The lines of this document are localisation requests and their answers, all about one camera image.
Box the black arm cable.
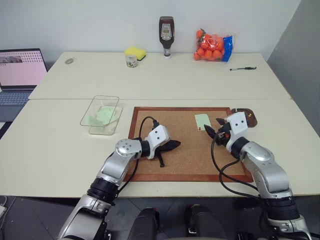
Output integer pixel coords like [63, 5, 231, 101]
[211, 132, 261, 199]
[116, 116, 161, 199]

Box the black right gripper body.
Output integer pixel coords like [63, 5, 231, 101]
[215, 121, 233, 147]

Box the brown sauce squeeze bottle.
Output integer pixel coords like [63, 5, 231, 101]
[158, 16, 175, 59]

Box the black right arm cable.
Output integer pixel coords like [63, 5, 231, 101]
[211, 132, 261, 199]

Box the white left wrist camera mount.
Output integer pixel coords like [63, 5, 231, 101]
[146, 124, 171, 160]

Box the dark rounded shape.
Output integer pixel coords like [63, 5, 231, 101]
[128, 206, 161, 240]
[184, 204, 226, 240]

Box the dark brown wooden tray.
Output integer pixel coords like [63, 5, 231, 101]
[230, 107, 258, 129]

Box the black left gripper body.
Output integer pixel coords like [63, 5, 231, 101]
[154, 141, 173, 156]

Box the wood framed cork board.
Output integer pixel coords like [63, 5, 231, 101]
[124, 106, 253, 183]

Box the small glass jar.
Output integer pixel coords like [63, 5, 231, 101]
[125, 54, 138, 68]

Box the large green sticky note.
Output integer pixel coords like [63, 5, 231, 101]
[96, 106, 118, 127]

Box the white cable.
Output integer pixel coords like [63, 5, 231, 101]
[0, 196, 8, 219]

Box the black pen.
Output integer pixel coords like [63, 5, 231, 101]
[229, 66, 258, 72]

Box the crumpled green sticky note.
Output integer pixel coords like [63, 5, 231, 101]
[86, 114, 101, 126]

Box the open grey laptop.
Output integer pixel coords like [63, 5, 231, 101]
[0, 48, 48, 123]

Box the clear plastic box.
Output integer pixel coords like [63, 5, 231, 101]
[79, 95, 125, 136]

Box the bag of orange fruits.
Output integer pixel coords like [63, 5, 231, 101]
[192, 27, 239, 64]

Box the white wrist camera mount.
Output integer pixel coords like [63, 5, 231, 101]
[146, 124, 171, 160]
[225, 112, 249, 141]

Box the yellow sponge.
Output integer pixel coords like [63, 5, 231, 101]
[124, 45, 147, 62]

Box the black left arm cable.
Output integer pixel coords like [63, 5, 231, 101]
[116, 116, 161, 199]

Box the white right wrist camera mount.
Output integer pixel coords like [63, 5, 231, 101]
[225, 112, 249, 141]

